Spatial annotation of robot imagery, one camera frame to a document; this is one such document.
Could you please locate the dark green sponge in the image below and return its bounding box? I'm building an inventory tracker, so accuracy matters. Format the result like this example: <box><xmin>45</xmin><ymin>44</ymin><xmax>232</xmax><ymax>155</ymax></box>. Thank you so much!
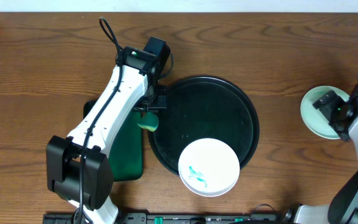
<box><xmin>137</xmin><ymin>112</ymin><xmax>159</xmax><ymax>132</ymax></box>

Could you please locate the light green plate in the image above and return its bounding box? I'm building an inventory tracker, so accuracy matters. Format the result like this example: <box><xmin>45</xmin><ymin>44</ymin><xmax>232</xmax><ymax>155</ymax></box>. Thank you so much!
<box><xmin>300</xmin><ymin>86</ymin><xmax>349</xmax><ymax>139</ymax></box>

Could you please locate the white plate front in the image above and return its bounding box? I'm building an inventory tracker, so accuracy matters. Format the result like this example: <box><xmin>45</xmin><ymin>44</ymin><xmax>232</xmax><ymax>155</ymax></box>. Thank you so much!
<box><xmin>178</xmin><ymin>138</ymin><xmax>241</xmax><ymax>197</ymax></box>

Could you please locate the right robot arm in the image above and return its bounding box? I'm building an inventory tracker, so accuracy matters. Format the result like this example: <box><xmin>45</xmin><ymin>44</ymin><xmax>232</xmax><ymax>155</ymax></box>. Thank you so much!
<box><xmin>283</xmin><ymin>90</ymin><xmax>358</xmax><ymax>223</ymax></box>

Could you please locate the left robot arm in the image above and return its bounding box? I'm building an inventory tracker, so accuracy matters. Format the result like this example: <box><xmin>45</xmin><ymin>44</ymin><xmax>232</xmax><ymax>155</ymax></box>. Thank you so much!
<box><xmin>46</xmin><ymin>45</ymin><xmax>172</xmax><ymax>223</ymax></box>

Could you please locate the round black serving tray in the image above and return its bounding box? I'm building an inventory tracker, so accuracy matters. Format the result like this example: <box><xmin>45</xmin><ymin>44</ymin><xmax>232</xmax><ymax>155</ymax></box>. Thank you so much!
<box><xmin>148</xmin><ymin>76</ymin><xmax>260</xmax><ymax>174</ymax></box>

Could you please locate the rectangular green tray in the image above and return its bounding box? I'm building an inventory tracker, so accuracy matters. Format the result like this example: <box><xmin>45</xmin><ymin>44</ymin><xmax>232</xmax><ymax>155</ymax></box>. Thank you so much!
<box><xmin>108</xmin><ymin>111</ymin><xmax>143</xmax><ymax>182</ymax></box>

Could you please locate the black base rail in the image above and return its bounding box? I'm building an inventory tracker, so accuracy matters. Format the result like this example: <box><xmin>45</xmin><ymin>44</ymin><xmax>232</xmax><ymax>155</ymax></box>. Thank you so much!
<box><xmin>42</xmin><ymin>207</ymin><xmax>291</xmax><ymax>224</ymax></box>

